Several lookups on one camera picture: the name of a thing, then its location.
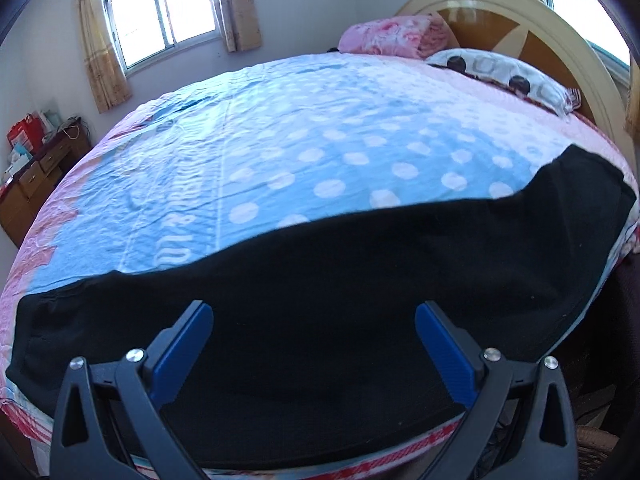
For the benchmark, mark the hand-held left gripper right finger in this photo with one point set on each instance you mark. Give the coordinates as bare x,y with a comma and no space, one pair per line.
445,345

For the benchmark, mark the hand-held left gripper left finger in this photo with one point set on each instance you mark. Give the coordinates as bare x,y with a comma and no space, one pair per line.
185,345

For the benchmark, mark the black pants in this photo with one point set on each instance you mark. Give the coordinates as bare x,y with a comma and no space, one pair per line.
320,280

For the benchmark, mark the wicker basket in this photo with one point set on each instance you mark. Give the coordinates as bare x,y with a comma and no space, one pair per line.
597,452

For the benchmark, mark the blue polka dot bedsheet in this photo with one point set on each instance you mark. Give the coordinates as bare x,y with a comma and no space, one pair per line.
280,150

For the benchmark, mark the brown wooden desk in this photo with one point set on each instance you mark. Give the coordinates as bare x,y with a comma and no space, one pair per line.
35,180

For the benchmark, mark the white plastic bag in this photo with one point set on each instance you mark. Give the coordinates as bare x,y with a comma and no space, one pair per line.
50,122

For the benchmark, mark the red paper bag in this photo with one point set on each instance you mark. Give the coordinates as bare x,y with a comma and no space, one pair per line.
22,135

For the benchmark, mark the white patterned pillow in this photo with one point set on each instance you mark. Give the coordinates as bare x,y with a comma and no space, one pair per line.
500,70

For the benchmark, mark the beige checked curtain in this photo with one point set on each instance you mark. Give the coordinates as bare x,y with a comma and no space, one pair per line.
102,50
240,5

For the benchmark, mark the pink floral blanket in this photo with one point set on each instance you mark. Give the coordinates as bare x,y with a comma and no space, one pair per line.
395,35

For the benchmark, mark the sliding glass window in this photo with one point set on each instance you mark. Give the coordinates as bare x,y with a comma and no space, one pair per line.
160,15

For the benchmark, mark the cream and wood headboard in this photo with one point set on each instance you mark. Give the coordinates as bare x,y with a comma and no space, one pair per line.
550,25

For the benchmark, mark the bright window beside headboard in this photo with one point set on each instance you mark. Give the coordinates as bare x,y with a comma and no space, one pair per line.
585,0

